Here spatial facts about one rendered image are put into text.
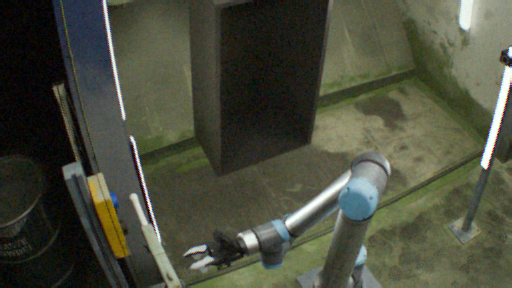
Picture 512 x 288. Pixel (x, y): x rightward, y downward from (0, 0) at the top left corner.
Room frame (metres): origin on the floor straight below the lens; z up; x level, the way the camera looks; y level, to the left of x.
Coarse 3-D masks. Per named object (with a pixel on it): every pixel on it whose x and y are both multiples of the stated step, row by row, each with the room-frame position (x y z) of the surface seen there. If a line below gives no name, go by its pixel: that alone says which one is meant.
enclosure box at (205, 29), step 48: (192, 0) 2.25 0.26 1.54; (240, 0) 2.01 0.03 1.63; (288, 0) 2.57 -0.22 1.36; (192, 48) 2.33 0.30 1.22; (240, 48) 2.51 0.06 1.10; (288, 48) 2.65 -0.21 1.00; (192, 96) 2.43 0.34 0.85; (240, 96) 2.59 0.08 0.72; (288, 96) 2.68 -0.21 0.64; (240, 144) 2.42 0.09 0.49; (288, 144) 2.43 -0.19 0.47
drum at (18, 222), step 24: (48, 192) 1.76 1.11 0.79; (24, 216) 1.50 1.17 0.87; (48, 216) 1.64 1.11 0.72; (0, 240) 1.41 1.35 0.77; (24, 240) 1.46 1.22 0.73; (48, 240) 1.57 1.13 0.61; (72, 240) 1.83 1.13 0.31; (0, 264) 1.43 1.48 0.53; (24, 264) 1.43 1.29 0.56; (48, 264) 1.50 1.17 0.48; (72, 264) 1.64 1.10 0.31
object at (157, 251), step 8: (136, 200) 1.36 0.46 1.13; (136, 208) 1.31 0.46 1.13; (144, 216) 1.28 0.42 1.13; (144, 224) 1.23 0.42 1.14; (144, 232) 1.19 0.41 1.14; (152, 232) 1.19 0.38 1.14; (152, 240) 1.15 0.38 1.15; (152, 248) 1.11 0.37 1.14; (160, 248) 1.11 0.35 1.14; (152, 256) 1.09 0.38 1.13; (160, 256) 1.07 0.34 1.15; (160, 264) 1.04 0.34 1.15; (168, 264) 1.04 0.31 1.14; (160, 272) 1.01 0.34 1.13; (168, 272) 0.99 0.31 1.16; (168, 280) 0.97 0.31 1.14; (176, 280) 0.97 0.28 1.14
